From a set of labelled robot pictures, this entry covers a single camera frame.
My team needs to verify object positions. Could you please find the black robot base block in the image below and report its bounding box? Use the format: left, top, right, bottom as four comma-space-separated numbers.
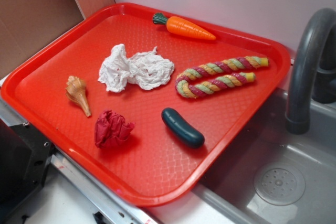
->
1, 121, 55, 223

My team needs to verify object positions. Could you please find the dark green plastic pickle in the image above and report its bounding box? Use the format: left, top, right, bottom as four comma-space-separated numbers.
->
161, 108, 205, 148

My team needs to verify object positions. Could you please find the red plastic tray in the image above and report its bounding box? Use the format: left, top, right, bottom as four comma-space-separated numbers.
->
1, 3, 290, 207

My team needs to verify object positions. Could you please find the crumpled white cloth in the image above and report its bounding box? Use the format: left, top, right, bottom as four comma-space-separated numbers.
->
98, 44, 175, 93

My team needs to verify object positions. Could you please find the crumpled red cloth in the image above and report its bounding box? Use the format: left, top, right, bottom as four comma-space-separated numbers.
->
94, 110, 135, 148

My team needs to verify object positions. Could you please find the orange plastic carrot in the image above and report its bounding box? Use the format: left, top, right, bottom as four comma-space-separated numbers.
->
152, 13, 216, 41

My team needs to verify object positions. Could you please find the tan conch seashell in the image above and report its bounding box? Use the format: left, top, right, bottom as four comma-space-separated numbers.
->
66, 76, 91, 117

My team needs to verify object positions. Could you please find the grey plastic sink basin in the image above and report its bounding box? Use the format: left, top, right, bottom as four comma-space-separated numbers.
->
194, 87, 336, 224

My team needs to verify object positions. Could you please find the grey toy faucet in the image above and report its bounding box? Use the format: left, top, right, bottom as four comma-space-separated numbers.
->
285, 8, 335, 134

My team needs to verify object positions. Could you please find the brown cardboard panel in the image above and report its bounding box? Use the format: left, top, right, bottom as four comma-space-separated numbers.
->
1, 0, 115, 78

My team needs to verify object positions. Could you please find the multicolour braided rope toy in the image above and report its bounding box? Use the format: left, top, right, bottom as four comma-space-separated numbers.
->
175, 56, 269, 99

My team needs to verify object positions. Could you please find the aluminium frame rail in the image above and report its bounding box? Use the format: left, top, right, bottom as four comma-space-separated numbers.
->
1, 100, 160, 223

